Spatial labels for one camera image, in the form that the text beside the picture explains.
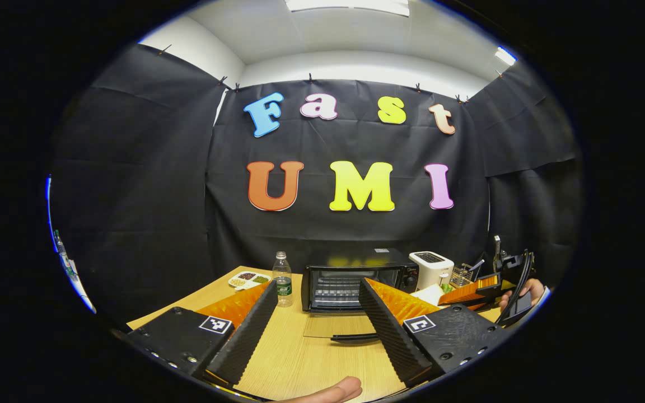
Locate black electric oven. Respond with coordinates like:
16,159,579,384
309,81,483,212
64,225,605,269
301,248,419,343

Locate white toaster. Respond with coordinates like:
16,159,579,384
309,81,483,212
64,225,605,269
409,251,455,290

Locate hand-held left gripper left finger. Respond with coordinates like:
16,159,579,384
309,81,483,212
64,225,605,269
125,280,279,388

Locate clear plastic water bottle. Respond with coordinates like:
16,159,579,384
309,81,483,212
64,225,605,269
273,251,293,307

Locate wire mesh basket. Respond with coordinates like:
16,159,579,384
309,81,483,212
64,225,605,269
449,263,474,288

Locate sandwich with lettuce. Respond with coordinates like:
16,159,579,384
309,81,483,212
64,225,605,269
412,284,456,307

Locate black backdrop cloth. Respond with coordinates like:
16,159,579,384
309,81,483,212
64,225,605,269
48,44,583,331

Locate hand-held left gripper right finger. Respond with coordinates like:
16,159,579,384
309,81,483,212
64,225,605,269
358,278,513,388

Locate white divided snack plate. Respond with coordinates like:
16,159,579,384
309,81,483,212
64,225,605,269
228,271,272,290

